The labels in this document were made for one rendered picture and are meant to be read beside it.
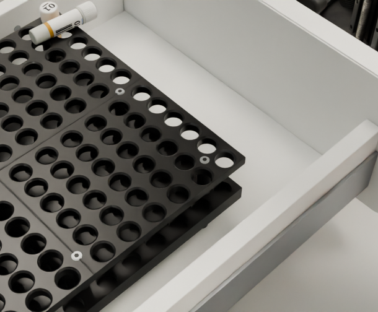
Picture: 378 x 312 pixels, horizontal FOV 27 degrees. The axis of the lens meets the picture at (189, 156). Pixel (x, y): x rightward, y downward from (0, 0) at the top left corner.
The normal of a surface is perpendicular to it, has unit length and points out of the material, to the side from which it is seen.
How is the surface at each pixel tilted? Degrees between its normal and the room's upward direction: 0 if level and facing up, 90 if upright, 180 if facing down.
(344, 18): 0
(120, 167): 0
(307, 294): 0
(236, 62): 90
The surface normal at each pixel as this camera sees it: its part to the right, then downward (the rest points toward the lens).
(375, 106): -0.72, 0.53
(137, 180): 0.01, -0.63
